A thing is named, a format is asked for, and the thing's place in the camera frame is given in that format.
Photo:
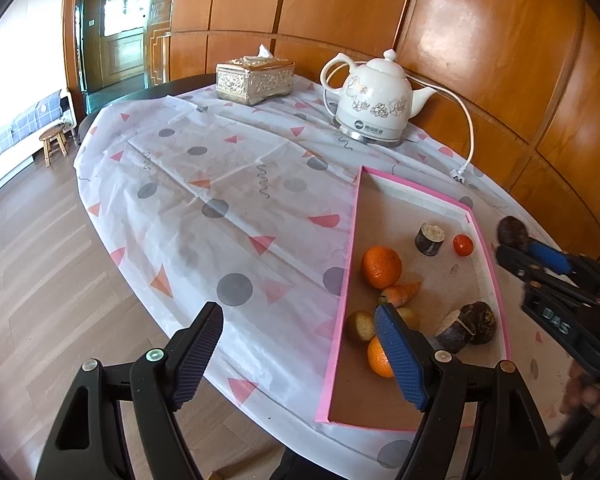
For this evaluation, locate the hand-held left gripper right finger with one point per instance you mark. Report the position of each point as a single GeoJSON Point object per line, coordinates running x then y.
{"type": "Point", "coordinates": [400, 355]}

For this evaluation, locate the dark round table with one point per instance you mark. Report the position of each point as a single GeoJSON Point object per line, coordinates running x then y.
{"type": "Point", "coordinates": [125, 95]}

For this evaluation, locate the pink shallow tray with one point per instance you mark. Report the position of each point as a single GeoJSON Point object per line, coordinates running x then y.
{"type": "Point", "coordinates": [430, 280]}

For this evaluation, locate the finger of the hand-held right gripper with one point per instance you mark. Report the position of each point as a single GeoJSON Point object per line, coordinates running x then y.
{"type": "Point", "coordinates": [517, 262]}
{"type": "Point", "coordinates": [550, 256]}

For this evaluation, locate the small potato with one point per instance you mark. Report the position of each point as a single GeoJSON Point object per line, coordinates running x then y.
{"type": "Point", "coordinates": [360, 326]}

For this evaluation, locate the white patterned tablecloth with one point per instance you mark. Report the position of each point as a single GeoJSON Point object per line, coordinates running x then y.
{"type": "Point", "coordinates": [220, 170]}

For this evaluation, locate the short dark-skinned root piece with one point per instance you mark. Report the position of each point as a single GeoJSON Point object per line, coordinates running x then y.
{"type": "Point", "coordinates": [429, 240]}

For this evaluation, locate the large potato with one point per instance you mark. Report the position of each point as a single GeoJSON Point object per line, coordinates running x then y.
{"type": "Point", "coordinates": [411, 317]}

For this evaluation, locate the orange carrot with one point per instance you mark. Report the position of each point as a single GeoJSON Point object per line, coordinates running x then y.
{"type": "Point", "coordinates": [400, 294]}

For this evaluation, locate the silver kettle base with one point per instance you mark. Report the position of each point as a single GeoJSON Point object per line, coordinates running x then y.
{"type": "Point", "coordinates": [367, 136]}

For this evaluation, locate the blue checked sofa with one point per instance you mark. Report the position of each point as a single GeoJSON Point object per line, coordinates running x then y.
{"type": "Point", "coordinates": [15, 130]}

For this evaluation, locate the round dark root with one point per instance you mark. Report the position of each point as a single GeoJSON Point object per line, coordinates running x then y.
{"type": "Point", "coordinates": [511, 230]}

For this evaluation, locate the gold embossed tissue box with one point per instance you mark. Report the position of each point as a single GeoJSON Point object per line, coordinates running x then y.
{"type": "Point", "coordinates": [255, 80]}

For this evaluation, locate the wooden door with glass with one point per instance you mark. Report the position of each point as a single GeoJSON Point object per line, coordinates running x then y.
{"type": "Point", "coordinates": [122, 25]}

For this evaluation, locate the white floral electric kettle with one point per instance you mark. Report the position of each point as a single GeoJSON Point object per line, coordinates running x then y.
{"type": "Point", "coordinates": [375, 95]}

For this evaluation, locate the long dark lumpy root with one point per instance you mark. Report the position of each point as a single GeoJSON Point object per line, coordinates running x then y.
{"type": "Point", "coordinates": [484, 322]}

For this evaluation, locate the orange without stem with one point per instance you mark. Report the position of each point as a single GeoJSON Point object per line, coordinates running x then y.
{"type": "Point", "coordinates": [381, 267]}

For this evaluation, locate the person's right hand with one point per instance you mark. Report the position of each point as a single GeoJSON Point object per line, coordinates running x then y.
{"type": "Point", "coordinates": [597, 395]}

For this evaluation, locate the small wooden stool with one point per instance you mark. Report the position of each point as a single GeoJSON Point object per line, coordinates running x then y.
{"type": "Point", "coordinates": [54, 142]}

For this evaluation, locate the orange with stem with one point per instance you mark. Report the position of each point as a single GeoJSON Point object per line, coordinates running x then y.
{"type": "Point", "coordinates": [380, 357]}

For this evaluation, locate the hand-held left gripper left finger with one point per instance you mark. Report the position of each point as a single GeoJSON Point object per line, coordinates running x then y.
{"type": "Point", "coordinates": [195, 355]}

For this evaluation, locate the red tomato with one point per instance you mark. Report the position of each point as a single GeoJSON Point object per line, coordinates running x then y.
{"type": "Point", "coordinates": [463, 245]}

